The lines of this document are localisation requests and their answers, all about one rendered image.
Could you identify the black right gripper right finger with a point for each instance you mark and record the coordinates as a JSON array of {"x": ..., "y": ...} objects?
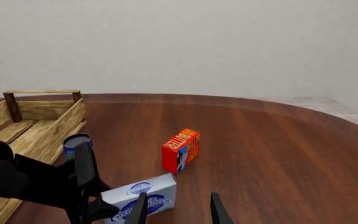
[{"x": 218, "y": 213}]

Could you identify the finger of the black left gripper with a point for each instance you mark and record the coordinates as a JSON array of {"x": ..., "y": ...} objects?
[
  {"x": 99, "y": 187},
  {"x": 102, "y": 208}
]

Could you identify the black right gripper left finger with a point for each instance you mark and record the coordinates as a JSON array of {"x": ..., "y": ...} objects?
[{"x": 139, "y": 212}]

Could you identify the white cream cheese box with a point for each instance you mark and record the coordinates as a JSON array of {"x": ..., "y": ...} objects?
[{"x": 154, "y": 189}]

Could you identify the wooden slat tray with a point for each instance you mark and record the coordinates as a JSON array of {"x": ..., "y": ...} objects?
[{"x": 39, "y": 130}]

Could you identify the blue tin with dark lid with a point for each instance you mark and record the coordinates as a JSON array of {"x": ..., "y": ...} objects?
[{"x": 70, "y": 145}]

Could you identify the red butter box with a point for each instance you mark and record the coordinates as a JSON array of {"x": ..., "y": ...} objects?
[{"x": 182, "y": 151}]

